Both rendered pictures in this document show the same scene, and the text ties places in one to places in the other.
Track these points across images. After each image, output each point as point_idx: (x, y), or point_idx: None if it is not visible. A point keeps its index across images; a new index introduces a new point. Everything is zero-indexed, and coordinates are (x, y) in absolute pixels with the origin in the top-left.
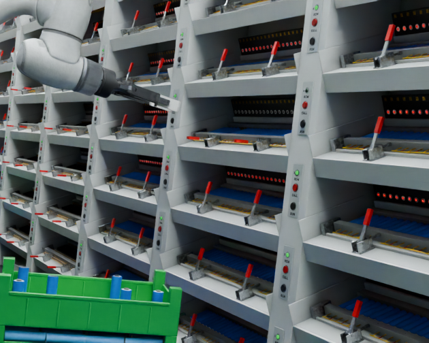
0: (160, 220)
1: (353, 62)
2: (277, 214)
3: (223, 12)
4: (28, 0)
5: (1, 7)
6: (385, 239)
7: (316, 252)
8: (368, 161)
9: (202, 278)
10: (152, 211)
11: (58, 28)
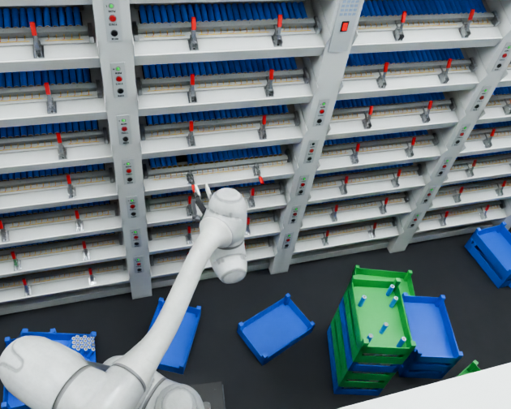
0: (134, 233)
1: (332, 119)
2: (259, 190)
3: (195, 102)
4: (218, 243)
5: (203, 268)
6: (343, 179)
7: (315, 201)
8: (356, 164)
9: (193, 238)
10: (108, 231)
11: (243, 238)
